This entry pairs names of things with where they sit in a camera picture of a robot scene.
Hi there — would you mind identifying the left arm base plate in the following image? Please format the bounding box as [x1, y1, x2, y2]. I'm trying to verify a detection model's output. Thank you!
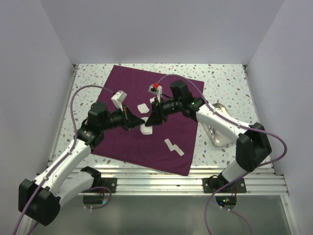
[84, 177, 117, 193]

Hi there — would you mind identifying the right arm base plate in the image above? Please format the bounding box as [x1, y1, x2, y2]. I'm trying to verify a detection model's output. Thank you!
[202, 175, 247, 193]

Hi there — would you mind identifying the stainless steel tray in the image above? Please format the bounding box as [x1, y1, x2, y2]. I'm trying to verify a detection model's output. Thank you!
[201, 102, 232, 147]

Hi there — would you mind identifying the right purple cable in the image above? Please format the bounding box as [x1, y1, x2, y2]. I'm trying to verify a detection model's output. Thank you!
[156, 74, 289, 235]

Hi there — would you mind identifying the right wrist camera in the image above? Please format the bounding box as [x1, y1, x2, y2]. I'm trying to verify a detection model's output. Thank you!
[148, 83, 162, 99]

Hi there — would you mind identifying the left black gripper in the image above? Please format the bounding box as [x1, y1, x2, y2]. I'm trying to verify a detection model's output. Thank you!
[100, 104, 144, 132]

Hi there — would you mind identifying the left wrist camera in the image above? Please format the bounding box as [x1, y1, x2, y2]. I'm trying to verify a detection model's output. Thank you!
[111, 90, 127, 110]

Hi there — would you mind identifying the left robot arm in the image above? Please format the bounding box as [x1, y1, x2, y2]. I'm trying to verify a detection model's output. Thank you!
[18, 102, 144, 226]

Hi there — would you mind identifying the white zigzag tape strip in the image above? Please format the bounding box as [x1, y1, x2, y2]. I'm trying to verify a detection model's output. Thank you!
[164, 139, 184, 156]

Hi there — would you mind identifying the purple cloth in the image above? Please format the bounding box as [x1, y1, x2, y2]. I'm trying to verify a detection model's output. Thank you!
[93, 66, 198, 176]

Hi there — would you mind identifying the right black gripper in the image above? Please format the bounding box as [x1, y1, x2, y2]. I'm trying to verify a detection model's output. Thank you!
[145, 97, 182, 127]

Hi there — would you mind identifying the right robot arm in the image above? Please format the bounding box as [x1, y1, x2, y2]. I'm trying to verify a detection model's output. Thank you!
[145, 80, 272, 192]

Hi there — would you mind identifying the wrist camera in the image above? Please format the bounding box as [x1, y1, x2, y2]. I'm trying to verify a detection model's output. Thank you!
[111, 90, 127, 110]
[148, 83, 162, 99]

